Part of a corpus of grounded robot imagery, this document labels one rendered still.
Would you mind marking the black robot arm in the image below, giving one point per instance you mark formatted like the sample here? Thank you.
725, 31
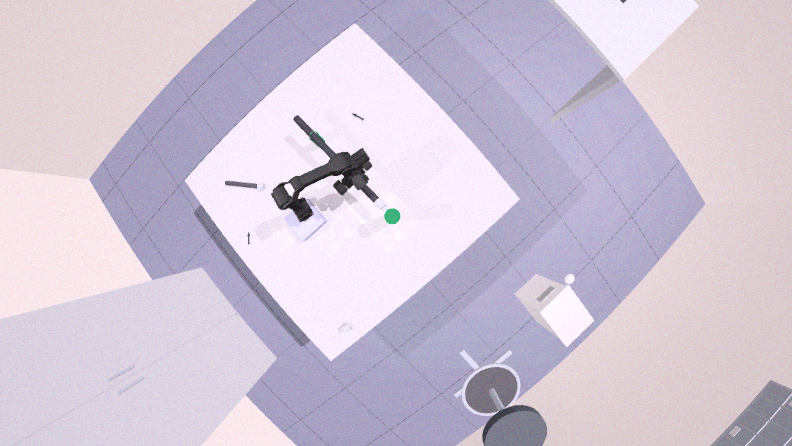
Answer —
340, 164

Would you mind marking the green cylindrical post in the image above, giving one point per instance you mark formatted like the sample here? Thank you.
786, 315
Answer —
392, 216

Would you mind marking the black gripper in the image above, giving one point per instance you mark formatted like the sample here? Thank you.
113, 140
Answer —
341, 187

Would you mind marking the dark grey cylinder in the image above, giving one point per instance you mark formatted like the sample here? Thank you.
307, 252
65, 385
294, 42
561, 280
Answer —
328, 151

